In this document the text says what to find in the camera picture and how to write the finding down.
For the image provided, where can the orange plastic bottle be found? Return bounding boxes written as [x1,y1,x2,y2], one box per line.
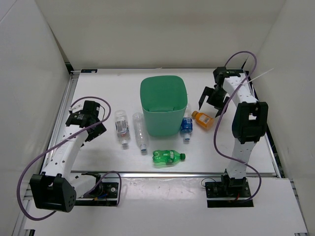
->
[191,111,214,130]

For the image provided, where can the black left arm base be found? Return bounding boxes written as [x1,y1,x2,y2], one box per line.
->
[71,171,122,207]

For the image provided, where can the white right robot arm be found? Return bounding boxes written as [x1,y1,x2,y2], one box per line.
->
[198,66,268,197]

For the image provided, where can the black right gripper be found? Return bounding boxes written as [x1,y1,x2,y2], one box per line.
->
[199,87,230,117]

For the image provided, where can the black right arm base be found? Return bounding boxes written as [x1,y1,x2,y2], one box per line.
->
[201,174,254,208]

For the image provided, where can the clear unlabelled plastic bottle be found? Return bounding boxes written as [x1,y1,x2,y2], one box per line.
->
[132,113,149,152]

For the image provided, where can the green soda bottle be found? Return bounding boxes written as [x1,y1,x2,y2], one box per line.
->
[152,150,186,166]

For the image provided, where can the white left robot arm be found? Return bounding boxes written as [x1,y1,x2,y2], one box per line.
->
[30,111,106,212]

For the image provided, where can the clear bottle red label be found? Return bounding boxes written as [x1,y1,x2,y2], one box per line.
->
[115,110,130,148]

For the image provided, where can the aluminium front rail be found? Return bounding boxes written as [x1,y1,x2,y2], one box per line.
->
[71,171,278,178]

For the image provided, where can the blue label plastic bottle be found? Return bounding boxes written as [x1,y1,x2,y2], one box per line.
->
[180,103,193,142]

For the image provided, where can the aluminium left rail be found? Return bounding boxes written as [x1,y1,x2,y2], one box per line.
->
[34,71,81,181]

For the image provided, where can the aluminium rail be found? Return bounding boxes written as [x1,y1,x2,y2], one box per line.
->
[34,71,81,181]
[71,171,278,178]

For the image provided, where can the green plastic bin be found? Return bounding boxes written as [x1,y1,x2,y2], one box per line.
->
[140,75,188,137]

